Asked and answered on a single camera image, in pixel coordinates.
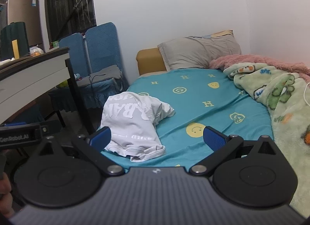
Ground white charging cable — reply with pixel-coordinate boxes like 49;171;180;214
303;82;310;107

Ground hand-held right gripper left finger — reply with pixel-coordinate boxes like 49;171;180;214
31;126;125;177

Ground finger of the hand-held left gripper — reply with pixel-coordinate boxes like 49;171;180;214
38;119;62;140

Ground white shirt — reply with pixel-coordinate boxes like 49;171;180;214
100;91;175;162

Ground grey cloth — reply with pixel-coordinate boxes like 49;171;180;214
76;65;122;87

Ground green cartoon print blanket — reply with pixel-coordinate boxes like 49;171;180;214
223;63;310;219

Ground yellow patterned pillow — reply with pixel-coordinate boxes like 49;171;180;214
210;30;234;39

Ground black cable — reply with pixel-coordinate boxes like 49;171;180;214
88;73;107;106

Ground blue covered chair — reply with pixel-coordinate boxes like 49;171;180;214
48;33;91;112
77;22;129;110

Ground teal smiley print bed sheet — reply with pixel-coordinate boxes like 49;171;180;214
100;68;275;170

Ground pink fluffy blanket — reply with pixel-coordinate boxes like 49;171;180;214
209;54;310;83

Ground white table with black legs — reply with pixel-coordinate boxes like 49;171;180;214
0;47;95;134

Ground grey pillow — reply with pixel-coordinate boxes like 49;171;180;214
157;31;243;71

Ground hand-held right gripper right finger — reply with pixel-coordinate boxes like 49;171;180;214
189;126;283;177

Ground brown refrigerator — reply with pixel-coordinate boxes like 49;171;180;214
7;0;44;49

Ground yellow card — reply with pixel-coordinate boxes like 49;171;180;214
12;39;20;59

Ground dark barred window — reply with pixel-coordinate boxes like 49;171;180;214
44;0;97;44

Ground dark green ribbed object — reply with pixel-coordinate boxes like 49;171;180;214
0;22;30;62

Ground person's left hand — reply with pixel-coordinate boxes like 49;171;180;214
0;180;14;219

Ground mustard yellow pillow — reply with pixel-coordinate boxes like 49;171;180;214
136;48;168;76

